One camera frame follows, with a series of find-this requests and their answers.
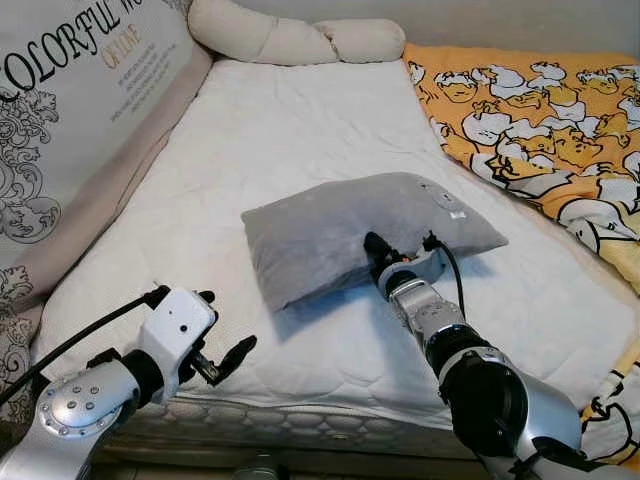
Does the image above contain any cream bolster pillow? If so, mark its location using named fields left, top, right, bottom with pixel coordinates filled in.
left=188, top=0, right=407, bottom=67

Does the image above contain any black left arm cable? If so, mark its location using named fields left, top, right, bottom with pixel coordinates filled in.
left=0, top=285, right=171, bottom=406

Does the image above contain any white quilted mattress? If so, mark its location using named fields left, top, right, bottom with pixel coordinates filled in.
left=30, top=55, right=640, bottom=463

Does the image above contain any yellow cartoon print blanket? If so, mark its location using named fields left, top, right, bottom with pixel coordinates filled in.
left=403, top=43, right=640, bottom=293

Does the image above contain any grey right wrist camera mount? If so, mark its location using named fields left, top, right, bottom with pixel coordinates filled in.
left=378, top=248, right=449, bottom=298

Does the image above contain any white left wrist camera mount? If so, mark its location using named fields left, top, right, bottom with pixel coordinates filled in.
left=133, top=287, right=219, bottom=389

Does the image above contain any grey pillow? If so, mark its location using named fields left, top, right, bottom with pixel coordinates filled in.
left=242, top=172, right=509, bottom=313

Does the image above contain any printed headboard cushion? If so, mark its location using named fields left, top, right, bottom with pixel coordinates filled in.
left=0, top=0, right=196, bottom=271

